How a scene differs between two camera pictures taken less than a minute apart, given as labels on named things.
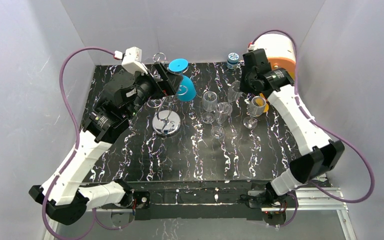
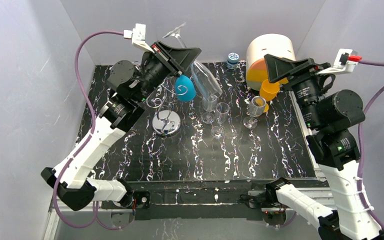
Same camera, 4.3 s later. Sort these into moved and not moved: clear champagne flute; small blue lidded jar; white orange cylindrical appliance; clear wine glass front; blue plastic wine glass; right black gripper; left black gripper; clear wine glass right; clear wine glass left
Moved: left black gripper; right black gripper; clear champagne flute
Not moved: small blue lidded jar; clear wine glass right; white orange cylindrical appliance; clear wine glass front; blue plastic wine glass; clear wine glass left
